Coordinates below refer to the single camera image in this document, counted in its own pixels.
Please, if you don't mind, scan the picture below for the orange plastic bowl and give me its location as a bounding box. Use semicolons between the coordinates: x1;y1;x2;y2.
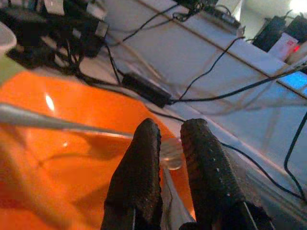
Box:
0;70;196;230

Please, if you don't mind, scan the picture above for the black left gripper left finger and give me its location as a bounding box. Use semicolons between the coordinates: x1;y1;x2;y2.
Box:
100;117;164;230

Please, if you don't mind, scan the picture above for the white bowl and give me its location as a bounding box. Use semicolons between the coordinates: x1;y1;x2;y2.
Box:
0;21;17;55

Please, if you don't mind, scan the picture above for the black rectangular device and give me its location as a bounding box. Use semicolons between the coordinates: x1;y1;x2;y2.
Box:
252;15;286;53
285;15;307;44

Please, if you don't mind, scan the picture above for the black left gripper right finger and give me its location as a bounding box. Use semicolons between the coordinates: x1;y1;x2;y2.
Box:
179;118;276;230

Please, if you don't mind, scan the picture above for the black power adapter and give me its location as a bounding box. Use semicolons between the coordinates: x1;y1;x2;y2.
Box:
121;71;173;108

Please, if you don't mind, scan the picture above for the silver metal spoon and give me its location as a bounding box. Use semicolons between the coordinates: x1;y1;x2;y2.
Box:
0;102;185;171

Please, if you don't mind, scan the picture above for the white red paper box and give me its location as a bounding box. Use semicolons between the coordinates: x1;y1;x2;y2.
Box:
268;33;300;61

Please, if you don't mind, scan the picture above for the green plate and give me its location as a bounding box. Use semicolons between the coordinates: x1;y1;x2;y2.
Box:
0;56;26;83

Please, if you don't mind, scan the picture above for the black cable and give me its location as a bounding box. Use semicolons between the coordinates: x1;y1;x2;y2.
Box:
178;35;246;101
143;106;307;201
167;64;307;104
283;111;307;202

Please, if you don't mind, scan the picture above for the black charger box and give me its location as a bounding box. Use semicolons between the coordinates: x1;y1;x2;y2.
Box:
0;0;110;72

